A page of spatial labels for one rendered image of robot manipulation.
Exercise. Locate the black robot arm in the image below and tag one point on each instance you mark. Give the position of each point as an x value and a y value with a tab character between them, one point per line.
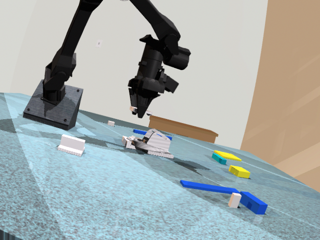
165	49

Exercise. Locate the yellow flat plate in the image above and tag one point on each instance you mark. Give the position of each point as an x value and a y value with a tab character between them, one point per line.
227	155

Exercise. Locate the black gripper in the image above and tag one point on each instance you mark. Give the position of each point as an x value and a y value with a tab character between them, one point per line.
145	85

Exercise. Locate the yellow rectangular block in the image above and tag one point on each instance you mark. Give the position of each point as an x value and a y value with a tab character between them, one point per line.
239	172

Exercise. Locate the cyan flat bar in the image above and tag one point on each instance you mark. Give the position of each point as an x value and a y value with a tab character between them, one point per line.
219	159

